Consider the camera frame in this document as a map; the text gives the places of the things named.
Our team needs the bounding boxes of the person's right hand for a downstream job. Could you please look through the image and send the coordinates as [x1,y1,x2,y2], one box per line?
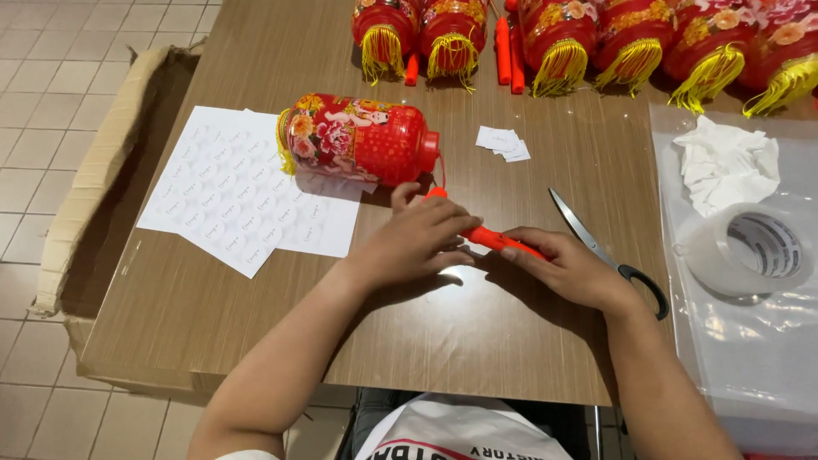
[500,226,640,316]

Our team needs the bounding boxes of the person's left hand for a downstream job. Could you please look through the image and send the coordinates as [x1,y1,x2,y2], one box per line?
[344,182,484,293]

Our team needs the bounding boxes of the orange-red plastic lantern handle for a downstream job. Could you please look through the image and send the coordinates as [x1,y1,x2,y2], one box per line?
[425,187,552,262]

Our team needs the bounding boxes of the white round sticker sheet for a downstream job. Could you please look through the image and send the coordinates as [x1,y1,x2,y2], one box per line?
[136,105,282,236]
[275,171,379,259]
[179,109,301,280]

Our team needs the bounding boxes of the red floral paper lantern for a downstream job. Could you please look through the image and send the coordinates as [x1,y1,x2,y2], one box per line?
[276,92,446,189]

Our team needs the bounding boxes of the small white paper scraps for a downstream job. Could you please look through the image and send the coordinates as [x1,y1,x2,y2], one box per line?
[475,125,532,163]

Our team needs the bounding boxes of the clear packing tape roll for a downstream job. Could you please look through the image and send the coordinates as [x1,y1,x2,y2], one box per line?
[674,202,816,299]

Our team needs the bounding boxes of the crumpled white tissue paper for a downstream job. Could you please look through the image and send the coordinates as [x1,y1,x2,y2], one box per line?
[672,115,782,218]

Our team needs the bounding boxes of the person's white printed shirt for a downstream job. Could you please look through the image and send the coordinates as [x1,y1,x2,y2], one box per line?
[353,392,574,460]

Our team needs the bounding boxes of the clear plastic bag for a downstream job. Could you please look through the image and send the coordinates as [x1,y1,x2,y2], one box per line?
[648,102,818,443]

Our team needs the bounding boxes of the row of red tasselled lanterns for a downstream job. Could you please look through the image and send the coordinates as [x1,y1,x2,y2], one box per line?
[350,0,818,120]

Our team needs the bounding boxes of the brown cardboard box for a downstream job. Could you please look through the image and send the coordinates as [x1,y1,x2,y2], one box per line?
[29,38,213,396]

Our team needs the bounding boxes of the black-handled steel scissors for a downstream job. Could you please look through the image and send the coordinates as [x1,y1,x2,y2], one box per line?
[548,187,671,322]

